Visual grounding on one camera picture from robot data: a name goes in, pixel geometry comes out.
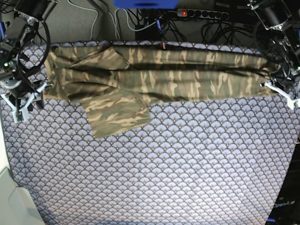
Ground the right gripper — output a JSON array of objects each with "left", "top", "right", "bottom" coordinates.
[{"left": 0, "top": 78, "right": 53, "bottom": 123}]

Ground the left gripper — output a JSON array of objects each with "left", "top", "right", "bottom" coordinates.
[{"left": 260, "top": 70, "right": 300, "bottom": 110}]

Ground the camouflage T-shirt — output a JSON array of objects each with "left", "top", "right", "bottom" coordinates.
[{"left": 44, "top": 46, "right": 278, "bottom": 138}]

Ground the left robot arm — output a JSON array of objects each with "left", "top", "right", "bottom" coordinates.
[{"left": 247, "top": 0, "right": 300, "bottom": 110}]

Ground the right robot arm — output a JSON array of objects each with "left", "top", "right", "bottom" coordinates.
[{"left": 0, "top": 0, "right": 58, "bottom": 123}]

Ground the blue table clamp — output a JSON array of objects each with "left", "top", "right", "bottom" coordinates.
[{"left": 0, "top": 21, "right": 6, "bottom": 40}]

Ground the purple fan-pattern tablecloth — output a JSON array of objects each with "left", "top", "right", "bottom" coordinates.
[{"left": 0, "top": 41, "right": 300, "bottom": 225}]

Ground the white plastic bin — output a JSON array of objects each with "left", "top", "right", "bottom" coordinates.
[{"left": 0, "top": 122, "right": 44, "bottom": 225}]

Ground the black power strip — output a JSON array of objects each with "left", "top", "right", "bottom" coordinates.
[{"left": 176, "top": 9, "right": 230, "bottom": 21}]

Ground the black box labelled OpenArm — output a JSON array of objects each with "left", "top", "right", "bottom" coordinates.
[{"left": 266, "top": 143, "right": 300, "bottom": 225}]

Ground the black electronics box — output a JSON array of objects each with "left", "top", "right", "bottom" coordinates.
[{"left": 135, "top": 25, "right": 160, "bottom": 41}]

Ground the grey cable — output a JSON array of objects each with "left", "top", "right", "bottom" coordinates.
[{"left": 67, "top": 0, "right": 122, "bottom": 40}]

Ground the tangle of black cables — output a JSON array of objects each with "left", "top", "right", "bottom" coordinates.
[{"left": 161, "top": 16, "right": 256, "bottom": 45}]

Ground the blue camera mount bar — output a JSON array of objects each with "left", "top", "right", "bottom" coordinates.
[{"left": 113, "top": 0, "right": 179, "bottom": 9}]

